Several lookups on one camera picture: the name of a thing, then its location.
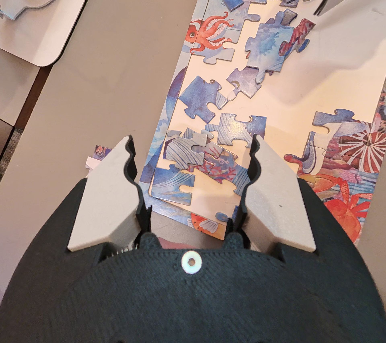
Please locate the purple eyelash puzzle piece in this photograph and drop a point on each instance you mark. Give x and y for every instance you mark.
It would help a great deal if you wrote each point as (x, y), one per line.
(244, 81)

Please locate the orange print puzzle piece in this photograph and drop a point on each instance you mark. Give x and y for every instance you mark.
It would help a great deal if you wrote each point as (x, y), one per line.
(104, 151)

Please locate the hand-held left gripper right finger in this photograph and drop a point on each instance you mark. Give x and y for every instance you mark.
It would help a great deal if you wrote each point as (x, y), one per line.
(277, 198)

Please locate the pale striped whale puzzle piece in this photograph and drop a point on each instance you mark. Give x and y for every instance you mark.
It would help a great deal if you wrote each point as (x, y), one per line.
(184, 150)

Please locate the light blue anemone puzzle piece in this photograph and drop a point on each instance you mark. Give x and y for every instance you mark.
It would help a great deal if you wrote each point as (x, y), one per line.
(268, 44)

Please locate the sea print puzzle board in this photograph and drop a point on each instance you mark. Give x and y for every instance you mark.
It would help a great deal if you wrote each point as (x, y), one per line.
(316, 78)

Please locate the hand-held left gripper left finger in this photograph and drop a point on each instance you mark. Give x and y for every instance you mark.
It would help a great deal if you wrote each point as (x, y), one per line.
(102, 198)

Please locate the white rounded board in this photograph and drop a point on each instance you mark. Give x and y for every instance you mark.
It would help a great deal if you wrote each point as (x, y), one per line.
(60, 35)

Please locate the blue wave puzzle piece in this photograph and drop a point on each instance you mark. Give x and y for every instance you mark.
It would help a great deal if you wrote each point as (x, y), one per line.
(169, 183)

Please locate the blue red coral puzzle piece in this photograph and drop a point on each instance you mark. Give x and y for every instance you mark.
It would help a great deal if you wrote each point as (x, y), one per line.
(220, 165)

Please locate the dark blue whale eye piece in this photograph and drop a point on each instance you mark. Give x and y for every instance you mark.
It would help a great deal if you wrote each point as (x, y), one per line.
(199, 96)

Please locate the blue striped whale puzzle piece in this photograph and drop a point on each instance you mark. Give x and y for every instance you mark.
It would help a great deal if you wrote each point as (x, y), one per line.
(238, 129)

